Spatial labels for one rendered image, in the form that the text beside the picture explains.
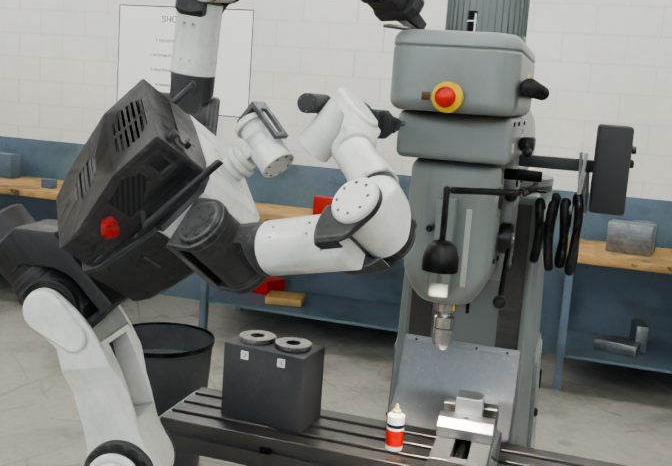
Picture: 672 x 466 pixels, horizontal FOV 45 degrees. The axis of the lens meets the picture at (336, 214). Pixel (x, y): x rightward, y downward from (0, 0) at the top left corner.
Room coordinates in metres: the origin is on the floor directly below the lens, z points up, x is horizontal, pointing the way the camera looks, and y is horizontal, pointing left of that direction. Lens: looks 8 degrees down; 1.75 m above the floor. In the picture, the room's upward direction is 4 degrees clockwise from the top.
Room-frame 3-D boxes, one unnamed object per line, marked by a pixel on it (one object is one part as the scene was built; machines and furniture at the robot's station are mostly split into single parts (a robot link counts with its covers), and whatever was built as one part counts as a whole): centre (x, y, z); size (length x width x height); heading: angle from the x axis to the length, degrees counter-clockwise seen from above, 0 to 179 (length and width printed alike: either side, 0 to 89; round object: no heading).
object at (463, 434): (1.74, -0.32, 1.04); 0.12 x 0.06 x 0.04; 75
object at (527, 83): (1.81, -0.42, 1.79); 0.45 x 0.04 x 0.04; 163
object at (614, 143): (2.01, -0.67, 1.62); 0.20 x 0.09 x 0.21; 163
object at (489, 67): (1.83, -0.27, 1.81); 0.47 x 0.26 x 0.16; 163
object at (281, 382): (1.94, 0.13, 1.05); 0.22 x 0.12 x 0.20; 67
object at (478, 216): (1.82, -0.27, 1.47); 0.21 x 0.19 x 0.32; 73
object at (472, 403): (1.80, -0.34, 1.06); 0.06 x 0.05 x 0.06; 75
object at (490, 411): (1.77, -0.33, 1.00); 0.35 x 0.15 x 0.11; 165
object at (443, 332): (1.82, -0.27, 1.23); 0.05 x 0.05 x 0.06
